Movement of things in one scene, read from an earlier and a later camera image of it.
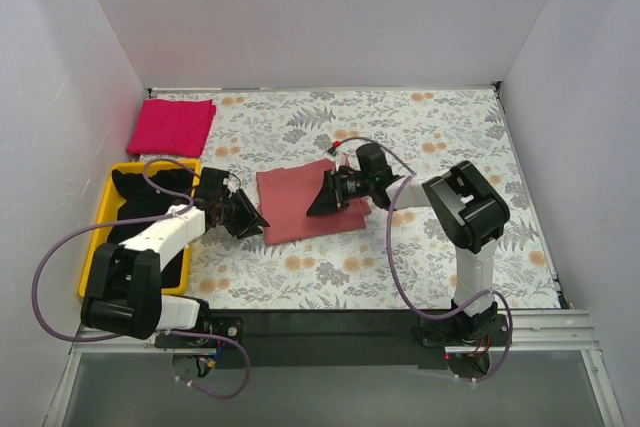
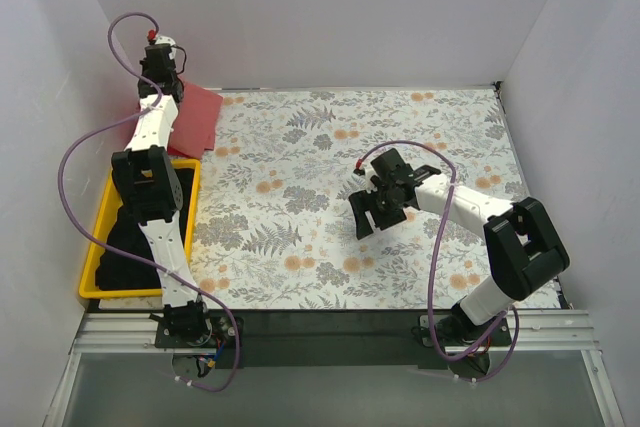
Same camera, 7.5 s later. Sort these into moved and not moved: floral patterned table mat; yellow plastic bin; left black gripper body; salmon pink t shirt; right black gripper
Moved: right black gripper; left black gripper body; salmon pink t shirt
Not moved: yellow plastic bin; floral patterned table mat
